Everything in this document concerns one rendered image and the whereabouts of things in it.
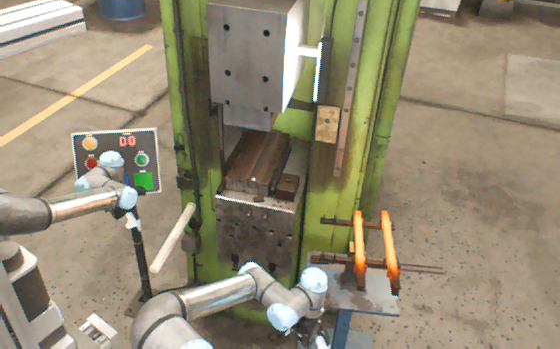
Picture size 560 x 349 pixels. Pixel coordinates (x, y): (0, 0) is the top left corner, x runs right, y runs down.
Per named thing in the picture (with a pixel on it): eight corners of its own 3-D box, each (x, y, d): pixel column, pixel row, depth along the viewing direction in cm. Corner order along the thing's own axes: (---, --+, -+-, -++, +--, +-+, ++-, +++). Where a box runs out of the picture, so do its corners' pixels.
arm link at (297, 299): (256, 313, 138) (283, 291, 144) (285, 339, 132) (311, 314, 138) (257, 295, 133) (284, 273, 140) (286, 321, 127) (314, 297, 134)
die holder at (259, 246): (290, 279, 239) (295, 212, 212) (217, 262, 246) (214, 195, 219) (312, 205, 282) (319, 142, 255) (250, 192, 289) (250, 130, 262)
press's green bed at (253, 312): (285, 334, 268) (289, 278, 240) (221, 318, 275) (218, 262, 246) (305, 259, 311) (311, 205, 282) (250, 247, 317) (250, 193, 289)
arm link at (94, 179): (93, 189, 165) (117, 172, 173) (69, 178, 170) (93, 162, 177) (97, 207, 170) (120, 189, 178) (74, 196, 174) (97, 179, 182)
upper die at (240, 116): (269, 132, 198) (270, 112, 192) (223, 124, 201) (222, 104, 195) (293, 85, 230) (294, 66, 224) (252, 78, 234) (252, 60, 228)
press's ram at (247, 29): (303, 117, 189) (312, 16, 165) (211, 102, 196) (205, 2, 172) (322, 71, 222) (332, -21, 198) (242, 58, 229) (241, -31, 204)
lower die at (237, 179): (267, 197, 219) (268, 183, 214) (225, 189, 223) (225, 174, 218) (289, 146, 252) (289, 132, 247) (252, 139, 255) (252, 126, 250)
